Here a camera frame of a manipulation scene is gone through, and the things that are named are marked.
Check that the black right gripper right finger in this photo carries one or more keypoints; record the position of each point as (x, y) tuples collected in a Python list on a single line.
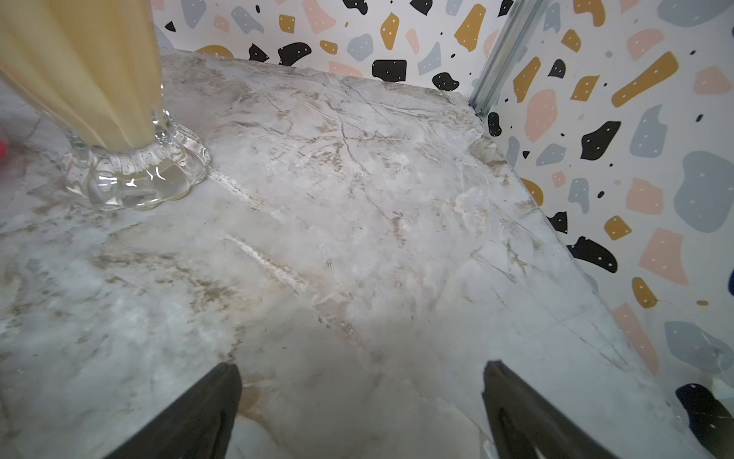
[(524, 424)]

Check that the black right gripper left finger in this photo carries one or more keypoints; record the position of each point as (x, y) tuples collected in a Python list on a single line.
[(197, 425)]

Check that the yellow fluted glass vase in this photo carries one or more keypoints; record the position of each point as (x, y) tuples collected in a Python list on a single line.
[(94, 69)]

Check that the aluminium right corner post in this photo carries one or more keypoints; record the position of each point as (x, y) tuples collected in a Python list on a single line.
[(523, 18)]

